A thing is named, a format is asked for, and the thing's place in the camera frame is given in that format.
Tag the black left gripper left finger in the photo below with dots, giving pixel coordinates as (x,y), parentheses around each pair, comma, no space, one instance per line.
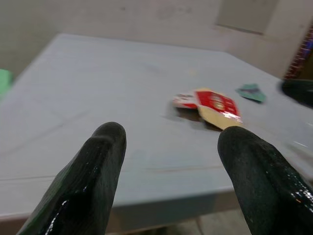
(83,186)

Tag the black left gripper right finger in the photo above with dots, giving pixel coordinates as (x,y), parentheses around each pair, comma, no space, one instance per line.
(264,181)

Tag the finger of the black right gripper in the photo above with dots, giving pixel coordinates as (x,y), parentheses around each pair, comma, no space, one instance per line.
(298,91)

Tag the red patterned curtain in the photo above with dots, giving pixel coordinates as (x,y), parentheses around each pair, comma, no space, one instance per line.
(300,54)

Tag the green crumpled wrapper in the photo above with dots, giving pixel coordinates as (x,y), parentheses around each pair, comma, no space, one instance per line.
(252,92)

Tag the red flattened cardboard box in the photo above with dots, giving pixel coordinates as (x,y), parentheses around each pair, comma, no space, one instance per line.
(217,105)

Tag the grey table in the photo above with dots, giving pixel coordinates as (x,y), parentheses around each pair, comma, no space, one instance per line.
(122,105)

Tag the red and white crumpled wrapper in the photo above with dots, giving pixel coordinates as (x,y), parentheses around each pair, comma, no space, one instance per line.
(184,101)

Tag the green plastic object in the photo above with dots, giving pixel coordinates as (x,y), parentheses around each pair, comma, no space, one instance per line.
(4,80)

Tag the white wall panel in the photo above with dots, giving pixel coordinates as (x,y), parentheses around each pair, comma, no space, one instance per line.
(242,14)

